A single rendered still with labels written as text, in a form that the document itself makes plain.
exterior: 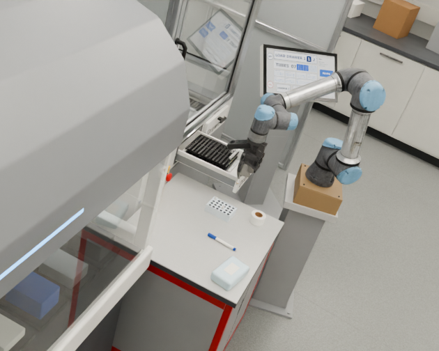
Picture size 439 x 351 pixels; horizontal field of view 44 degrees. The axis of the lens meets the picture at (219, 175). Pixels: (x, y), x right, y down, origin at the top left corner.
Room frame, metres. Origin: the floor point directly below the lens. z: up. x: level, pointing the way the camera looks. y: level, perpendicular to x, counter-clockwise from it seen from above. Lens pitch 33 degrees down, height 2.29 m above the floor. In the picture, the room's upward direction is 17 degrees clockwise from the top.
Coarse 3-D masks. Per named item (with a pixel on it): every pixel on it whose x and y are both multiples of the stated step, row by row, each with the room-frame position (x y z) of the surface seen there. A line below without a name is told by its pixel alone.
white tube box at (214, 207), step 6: (210, 204) 2.04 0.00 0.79; (216, 204) 2.05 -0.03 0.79; (222, 204) 2.07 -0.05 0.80; (228, 204) 2.08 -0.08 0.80; (204, 210) 2.02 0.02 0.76; (210, 210) 2.02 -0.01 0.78; (216, 210) 2.01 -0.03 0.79; (222, 210) 2.02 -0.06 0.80; (228, 210) 2.03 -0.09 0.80; (234, 210) 2.04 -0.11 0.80; (216, 216) 2.01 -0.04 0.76; (222, 216) 2.00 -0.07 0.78; (228, 216) 1.99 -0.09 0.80
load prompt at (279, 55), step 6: (276, 54) 3.19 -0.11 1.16; (282, 54) 3.21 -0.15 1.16; (288, 54) 3.23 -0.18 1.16; (294, 54) 3.25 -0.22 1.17; (300, 54) 3.27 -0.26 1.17; (306, 54) 3.29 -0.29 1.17; (288, 60) 3.21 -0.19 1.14; (294, 60) 3.23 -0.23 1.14; (300, 60) 3.25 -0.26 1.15; (306, 60) 3.27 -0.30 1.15; (312, 60) 3.30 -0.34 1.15
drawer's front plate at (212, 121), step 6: (222, 108) 2.75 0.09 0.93; (228, 108) 2.80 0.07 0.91; (216, 114) 2.66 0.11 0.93; (222, 114) 2.73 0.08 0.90; (210, 120) 2.57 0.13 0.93; (216, 120) 2.65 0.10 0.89; (204, 126) 2.53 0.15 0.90; (210, 126) 2.58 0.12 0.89; (204, 132) 2.53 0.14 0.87; (210, 132) 2.61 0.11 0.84
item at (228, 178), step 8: (192, 136) 2.45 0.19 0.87; (208, 136) 2.46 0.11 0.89; (184, 144) 2.35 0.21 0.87; (224, 144) 2.44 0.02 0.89; (184, 152) 2.25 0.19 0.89; (240, 152) 2.42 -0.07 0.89; (176, 160) 2.25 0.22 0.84; (184, 160) 2.23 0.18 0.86; (192, 160) 2.23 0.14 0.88; (200, 160) 2.22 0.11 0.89; (192, 168) 2.22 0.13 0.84; (200, 168) 2.21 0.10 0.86; (208, 168) 2.20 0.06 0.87; (216, 168) 2.19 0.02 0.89; (216, 176) 2.19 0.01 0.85; (224, 176) 2.18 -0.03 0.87; (232, 176) 2.17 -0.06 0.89; (232, 184) 2.17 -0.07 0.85
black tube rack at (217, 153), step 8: (200, 136) 2.43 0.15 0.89; (192, 144) 2.33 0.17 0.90; (200, 144) 2.35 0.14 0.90; (208, 144) 2.37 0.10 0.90; (216, 144) 2.40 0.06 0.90; (192, 152) 2.27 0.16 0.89; (200, 152) 2.28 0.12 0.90; (208, 152) 2.30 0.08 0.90; (216, 152) 2.32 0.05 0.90; (224, 152) 2.35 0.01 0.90; (208, 160) 2.28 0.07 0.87; (216, 160) 2.25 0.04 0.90; (224, 160) 2.27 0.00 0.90; (224, 168) 2.25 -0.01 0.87
